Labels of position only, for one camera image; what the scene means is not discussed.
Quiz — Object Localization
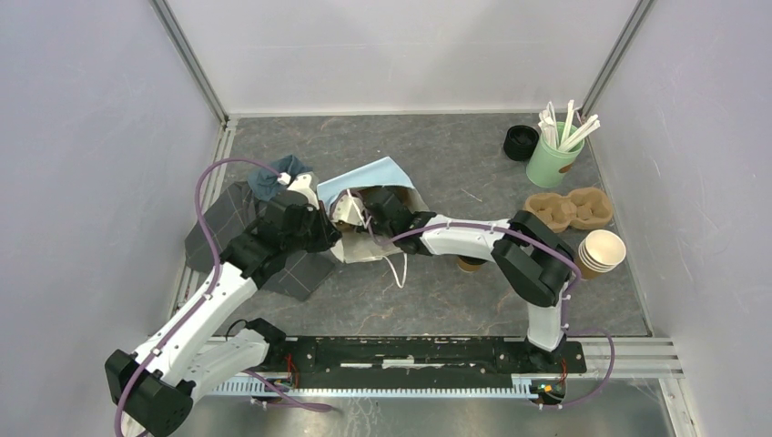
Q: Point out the light blue paper bag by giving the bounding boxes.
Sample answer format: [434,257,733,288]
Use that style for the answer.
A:
[317,157,428,264]

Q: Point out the brown pulp cup carrier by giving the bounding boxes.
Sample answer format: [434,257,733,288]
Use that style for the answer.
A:
[334,219,361,233]

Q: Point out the brown paper coffee cup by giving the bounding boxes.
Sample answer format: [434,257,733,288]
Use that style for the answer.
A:
[457,256,486,273]

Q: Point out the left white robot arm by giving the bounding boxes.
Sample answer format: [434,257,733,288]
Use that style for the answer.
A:
[105,188,338,436]

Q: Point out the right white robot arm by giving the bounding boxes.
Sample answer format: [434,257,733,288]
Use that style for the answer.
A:
[363,187,581,371]

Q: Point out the blue crumpled cloth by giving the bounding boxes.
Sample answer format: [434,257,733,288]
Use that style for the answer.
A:
[247,155,313,201]

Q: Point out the dark grey checked cloth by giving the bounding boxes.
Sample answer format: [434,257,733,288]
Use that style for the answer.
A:
[184,181,335,301]

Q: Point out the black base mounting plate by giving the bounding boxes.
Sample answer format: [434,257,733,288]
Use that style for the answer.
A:
[252,336,587,389]

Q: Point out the stack of black lids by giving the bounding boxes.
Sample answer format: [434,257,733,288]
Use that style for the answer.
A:
[503,125,540,161]

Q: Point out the green cup holder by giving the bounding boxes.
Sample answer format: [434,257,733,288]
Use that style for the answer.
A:
[526,129,585,188]

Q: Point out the white wrapped straws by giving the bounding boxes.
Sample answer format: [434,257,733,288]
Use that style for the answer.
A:
[538,100,601,153]

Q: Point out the stack of paper cups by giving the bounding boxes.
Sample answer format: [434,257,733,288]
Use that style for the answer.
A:
[576,229,626,280]

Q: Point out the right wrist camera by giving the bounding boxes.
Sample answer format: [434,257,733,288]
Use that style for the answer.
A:
[330,189,366,227]

